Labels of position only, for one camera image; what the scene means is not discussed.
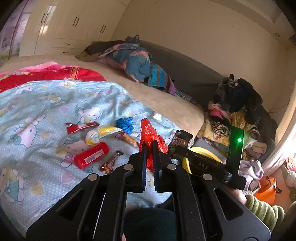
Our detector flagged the person right hand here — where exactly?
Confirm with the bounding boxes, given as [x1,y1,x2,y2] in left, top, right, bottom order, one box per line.
[226,186,247,205]

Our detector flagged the striped colourful cloth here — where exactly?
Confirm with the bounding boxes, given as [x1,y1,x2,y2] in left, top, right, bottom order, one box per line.
[147,63,176,95]

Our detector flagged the pile of clothes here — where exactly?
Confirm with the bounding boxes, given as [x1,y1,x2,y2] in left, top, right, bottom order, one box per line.
[199,73,278,163]

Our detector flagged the yellow rim trash bin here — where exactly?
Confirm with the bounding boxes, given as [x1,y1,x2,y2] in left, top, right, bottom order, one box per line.
[182,147,223,174]

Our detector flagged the blue glove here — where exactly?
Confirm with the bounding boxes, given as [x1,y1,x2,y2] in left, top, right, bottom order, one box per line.
[116,116,134,135]

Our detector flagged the orange ball snack wrapper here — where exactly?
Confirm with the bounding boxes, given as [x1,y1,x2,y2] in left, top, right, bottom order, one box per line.
[115,131,139,148]

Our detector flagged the red pink blanket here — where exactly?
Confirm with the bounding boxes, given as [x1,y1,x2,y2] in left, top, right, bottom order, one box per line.
[1,61,105,92]

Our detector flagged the cream wardrobe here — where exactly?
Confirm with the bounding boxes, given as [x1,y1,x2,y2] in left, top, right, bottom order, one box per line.
[19,0,130,57]

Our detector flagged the beige bed mattress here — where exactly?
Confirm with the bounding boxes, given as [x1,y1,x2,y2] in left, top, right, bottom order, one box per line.
[1,55,204,136]

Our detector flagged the red plastic bag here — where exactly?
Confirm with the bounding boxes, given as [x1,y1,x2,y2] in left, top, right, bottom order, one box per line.
[138,118,169,172]

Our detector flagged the orange bag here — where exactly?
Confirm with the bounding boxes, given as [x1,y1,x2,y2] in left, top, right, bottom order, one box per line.
[254,176,282,205]

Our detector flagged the red snack stick wrapper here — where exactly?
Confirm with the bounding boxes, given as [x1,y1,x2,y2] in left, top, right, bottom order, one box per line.
[66,121,99,134]

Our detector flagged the Hello Kitty blue blanket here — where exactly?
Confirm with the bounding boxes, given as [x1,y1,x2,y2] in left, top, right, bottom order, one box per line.
[1,80,177,235]

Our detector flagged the purple snack wrapper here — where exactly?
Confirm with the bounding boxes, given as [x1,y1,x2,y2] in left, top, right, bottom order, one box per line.
[167,129,194,163]

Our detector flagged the red cylinder packet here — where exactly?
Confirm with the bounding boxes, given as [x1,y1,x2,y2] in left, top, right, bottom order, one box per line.
[74,142,109,169]

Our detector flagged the blue floral quilt bundle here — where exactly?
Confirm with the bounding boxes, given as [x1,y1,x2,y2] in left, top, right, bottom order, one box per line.
[97,35,151,83]

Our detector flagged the green sleeve forearm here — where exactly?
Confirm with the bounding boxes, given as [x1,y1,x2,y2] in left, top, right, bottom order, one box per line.
[245,194,285,232]

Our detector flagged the yellow white snack bag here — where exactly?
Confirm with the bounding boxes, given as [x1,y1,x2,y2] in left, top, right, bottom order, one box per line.
[85,125,122,146]

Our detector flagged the brown dark garment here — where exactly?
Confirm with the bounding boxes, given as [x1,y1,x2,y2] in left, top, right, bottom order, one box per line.
[75,40,124,62]

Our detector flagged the dark candy bar wrapper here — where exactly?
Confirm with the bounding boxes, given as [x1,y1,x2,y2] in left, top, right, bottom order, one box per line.
[99,150,124,174]

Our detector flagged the pink sliding door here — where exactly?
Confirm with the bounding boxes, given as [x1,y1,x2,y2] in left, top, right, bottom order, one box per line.
[1,1,31,66]

